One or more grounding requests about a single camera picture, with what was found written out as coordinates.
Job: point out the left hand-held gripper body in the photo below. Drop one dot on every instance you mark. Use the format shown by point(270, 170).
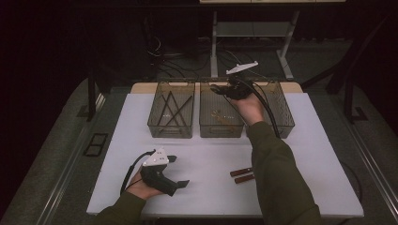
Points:
point(156, 179)

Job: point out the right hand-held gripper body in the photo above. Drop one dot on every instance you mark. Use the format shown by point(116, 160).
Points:
point(239, 90)

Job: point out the clear brown plastic bin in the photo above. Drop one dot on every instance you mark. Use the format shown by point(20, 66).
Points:
point(216, 103)
point(283, 103)
point(156, 106)

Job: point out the brown chopstick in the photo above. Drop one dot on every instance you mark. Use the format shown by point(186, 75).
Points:
point(171, 110)
point(179, 108)

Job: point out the person's left hand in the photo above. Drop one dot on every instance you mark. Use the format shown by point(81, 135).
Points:
point(140, 189)

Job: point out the person's right hand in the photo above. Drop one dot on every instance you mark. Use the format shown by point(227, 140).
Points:
point(250, 109)

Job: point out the white table mat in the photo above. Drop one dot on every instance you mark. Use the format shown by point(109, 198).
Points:
point(212, 200)

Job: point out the white metal desk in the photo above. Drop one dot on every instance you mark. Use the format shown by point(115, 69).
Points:
point(214, 47)

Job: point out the black computer tower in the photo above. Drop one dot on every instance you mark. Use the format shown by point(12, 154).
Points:
point(180, 37)

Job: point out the black tripod legs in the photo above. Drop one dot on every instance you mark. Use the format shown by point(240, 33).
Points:
point(336, 82)

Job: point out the black stand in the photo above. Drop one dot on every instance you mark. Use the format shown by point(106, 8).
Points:
point(348, 100)
point(91, 100)

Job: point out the metal floor rail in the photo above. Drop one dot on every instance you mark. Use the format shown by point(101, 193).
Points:
point(375, 168)
point(66, 175)

